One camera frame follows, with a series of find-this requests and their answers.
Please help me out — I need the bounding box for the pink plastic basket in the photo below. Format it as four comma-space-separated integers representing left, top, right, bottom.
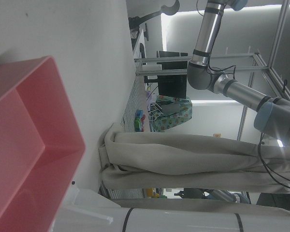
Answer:
0, 55, 87, 232

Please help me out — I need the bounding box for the colourful patterned box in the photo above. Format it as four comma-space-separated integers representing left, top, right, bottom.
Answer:
149, 95, 194, 133

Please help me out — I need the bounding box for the black monitor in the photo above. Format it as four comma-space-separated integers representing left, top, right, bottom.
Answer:
156, 50, 192, 99

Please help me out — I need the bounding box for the beige curtain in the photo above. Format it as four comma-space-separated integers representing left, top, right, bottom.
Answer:
97, 122, 290, 211

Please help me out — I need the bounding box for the aluminium cell frame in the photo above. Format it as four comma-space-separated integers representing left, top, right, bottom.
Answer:
133, 0, 290, 141

